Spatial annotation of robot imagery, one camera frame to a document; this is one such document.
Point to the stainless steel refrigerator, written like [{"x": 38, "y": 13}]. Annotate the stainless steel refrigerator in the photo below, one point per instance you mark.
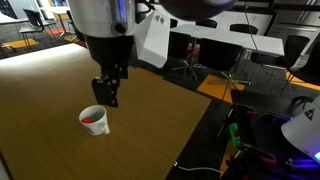
[{"x": 296, "y": 20}]

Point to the grey marker with red cap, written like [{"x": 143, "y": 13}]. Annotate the grey marker with red cap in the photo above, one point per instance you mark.
[{"x": 87, "y": 120}]

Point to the green clamp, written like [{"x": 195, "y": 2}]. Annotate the green clamp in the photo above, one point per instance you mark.
[{"x": 234, "y": 133}]

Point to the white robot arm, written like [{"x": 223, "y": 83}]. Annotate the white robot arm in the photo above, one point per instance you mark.
[{"x": 100, "y": 16}]

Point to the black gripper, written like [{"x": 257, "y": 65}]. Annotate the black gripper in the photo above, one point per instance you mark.
[{"x": 106, "y": 50}]

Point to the long white table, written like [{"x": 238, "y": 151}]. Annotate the long white table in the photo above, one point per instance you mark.
[{"x": 233, "y": 38}]

